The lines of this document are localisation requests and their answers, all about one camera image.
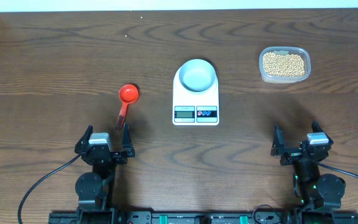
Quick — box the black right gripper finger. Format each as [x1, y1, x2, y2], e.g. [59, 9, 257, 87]
[270, 124, 284, 156]
[311, 121, 324, 133]

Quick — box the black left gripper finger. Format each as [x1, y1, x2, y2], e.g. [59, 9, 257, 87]
[122, 123, 133, 152]
[75, 125, 93, 154]

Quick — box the red plastic measuring scoop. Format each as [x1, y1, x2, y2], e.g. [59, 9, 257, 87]
[116, 84, 139, 129]

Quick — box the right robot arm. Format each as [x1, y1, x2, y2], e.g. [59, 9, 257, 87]
[270, 121, 346, 223]

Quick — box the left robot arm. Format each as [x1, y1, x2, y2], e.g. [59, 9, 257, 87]
[75, 124, 135, 223]

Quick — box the white digital kitchen scale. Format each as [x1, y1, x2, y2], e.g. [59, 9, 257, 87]
[172, 65, 220, 126]

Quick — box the light grey round bowl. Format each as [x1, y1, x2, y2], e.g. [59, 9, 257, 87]
[179, 59, 217, 92]

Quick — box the clear container of soybeans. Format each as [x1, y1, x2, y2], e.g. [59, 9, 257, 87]
[259, 47, 311, 84]

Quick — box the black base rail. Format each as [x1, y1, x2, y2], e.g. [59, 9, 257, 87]
[48, 208, 358, 224]

